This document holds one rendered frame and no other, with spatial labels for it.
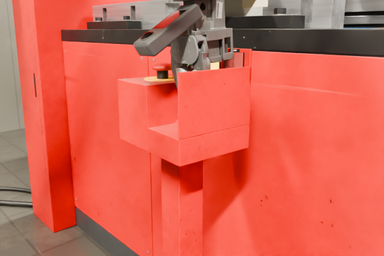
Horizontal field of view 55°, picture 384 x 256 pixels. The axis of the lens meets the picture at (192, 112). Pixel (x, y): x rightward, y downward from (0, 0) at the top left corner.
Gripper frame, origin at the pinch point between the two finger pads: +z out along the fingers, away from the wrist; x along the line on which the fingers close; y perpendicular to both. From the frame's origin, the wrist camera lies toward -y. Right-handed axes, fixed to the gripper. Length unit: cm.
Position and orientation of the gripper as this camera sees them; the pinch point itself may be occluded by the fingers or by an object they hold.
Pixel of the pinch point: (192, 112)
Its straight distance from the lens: 64.7
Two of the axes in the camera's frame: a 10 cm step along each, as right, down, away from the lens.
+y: 7.8, -2.2, 5.9
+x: -6.2, -1.7, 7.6
